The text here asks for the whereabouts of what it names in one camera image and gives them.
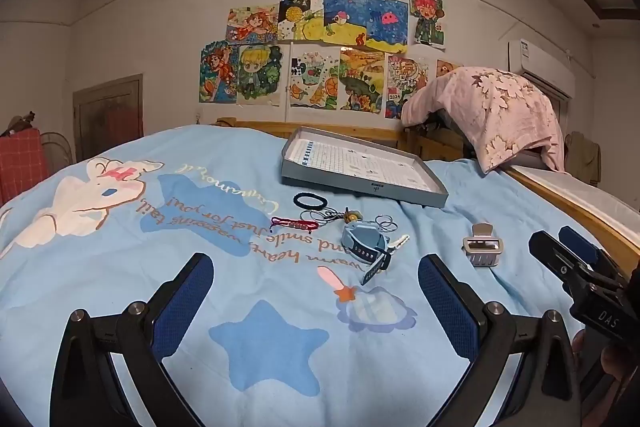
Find white wall air conditioner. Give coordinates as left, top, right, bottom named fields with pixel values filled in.
left=508, top=38, right=577, bottom=100

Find person's right hand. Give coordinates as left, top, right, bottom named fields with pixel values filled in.
left=571, top=328, right=591, bottom=356

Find brown wooden door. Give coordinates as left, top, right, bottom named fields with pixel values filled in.
left=72, top=74, right=145, bottom=162

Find wooden side bed frame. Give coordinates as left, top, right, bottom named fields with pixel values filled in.
left=505, top=164, right=636, bottom=265

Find light blue printed blanket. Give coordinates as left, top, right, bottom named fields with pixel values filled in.
left=0, top=124, right=621, bottom=427

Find blue wrist watch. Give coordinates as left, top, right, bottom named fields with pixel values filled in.
left=341, top=219, right=392, bottom=286

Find green hanging jacket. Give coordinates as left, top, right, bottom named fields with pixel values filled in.
left=565, top=131, right=601, bottom=188

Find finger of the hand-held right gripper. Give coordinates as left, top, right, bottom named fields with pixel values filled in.
left=528, top=230, right=601, bottom=294
left=558, top=225, right=628, bottom=280

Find group of colourful wall drawings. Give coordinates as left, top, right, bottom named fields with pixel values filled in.
left=198, top=0, right=463, bottom=120

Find grey shallow tray box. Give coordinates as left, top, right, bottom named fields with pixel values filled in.
left=280, top=126, right=449, bottom=209

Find black hair tie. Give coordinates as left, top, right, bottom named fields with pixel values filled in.
left=293, top=192, right=327, bottom=210

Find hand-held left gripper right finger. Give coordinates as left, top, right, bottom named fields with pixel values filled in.
left=417, top=253, right=583, bottom=427

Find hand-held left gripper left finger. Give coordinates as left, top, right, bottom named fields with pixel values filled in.
left=50, top=252, right=216, bottom=427

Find red braided bracelet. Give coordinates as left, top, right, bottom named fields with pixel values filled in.
left=270, top=217, right=319, bottom=232

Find white mattress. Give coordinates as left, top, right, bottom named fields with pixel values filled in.
left=515, top=164, right=640, bottom=228

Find red plaid cloth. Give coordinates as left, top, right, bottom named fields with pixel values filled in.
left=0, top=127, right=49, bottom=205

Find silver rings with braided cord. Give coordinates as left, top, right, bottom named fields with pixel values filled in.
left=300, top=208, right=347, bottom=226

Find grey hair claw clip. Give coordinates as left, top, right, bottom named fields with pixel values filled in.
left=461, top=223, right=502, bottom=269

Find pink floral quilt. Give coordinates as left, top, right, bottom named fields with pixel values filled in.
left=401, top=67, right=565, bottom=172

